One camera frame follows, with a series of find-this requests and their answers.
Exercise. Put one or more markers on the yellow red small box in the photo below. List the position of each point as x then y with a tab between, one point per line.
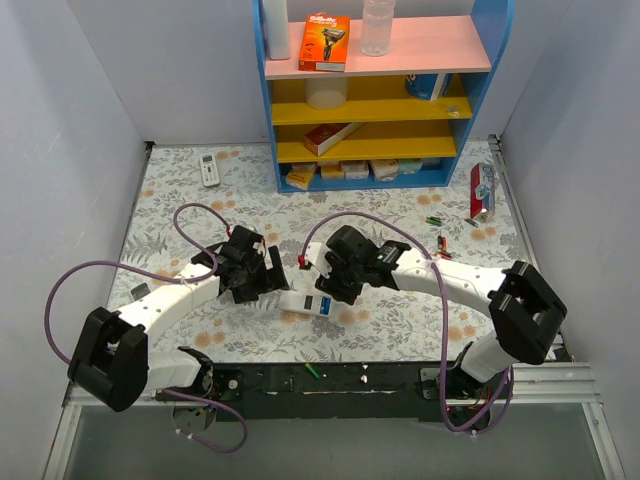
301	175

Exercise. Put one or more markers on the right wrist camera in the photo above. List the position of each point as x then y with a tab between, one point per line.
314	257

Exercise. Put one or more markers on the red toothpaste box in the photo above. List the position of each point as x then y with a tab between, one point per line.
482	192

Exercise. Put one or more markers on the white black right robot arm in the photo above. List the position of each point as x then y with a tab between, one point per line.
525	311

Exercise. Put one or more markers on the tissue pack green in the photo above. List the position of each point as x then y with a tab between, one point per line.
409	166

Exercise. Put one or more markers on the white translucent cup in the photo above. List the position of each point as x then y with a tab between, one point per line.
326	93

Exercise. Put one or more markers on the orange razor box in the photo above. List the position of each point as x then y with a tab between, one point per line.
324	44

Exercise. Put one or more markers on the white air conditioner remote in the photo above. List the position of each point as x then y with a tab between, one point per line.
209	171

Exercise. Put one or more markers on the red orange battery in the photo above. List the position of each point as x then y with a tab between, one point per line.
442	248

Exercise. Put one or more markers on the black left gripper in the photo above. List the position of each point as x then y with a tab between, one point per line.
273	273

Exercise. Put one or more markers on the aluminium frame rail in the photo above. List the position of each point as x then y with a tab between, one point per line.
555	383

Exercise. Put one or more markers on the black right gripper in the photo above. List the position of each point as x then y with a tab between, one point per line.
337	287

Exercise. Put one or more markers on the blue shelf unit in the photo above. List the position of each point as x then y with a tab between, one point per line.
396	125

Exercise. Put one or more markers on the clear plastic bottle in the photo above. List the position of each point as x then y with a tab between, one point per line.
377	20

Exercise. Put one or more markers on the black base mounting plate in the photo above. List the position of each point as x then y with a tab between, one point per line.
274	391

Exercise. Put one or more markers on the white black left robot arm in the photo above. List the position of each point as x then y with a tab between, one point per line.
113	359

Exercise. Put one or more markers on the grey calculator remote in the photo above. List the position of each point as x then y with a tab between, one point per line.
140	291

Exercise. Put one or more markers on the white bottle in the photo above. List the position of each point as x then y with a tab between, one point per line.
277	29

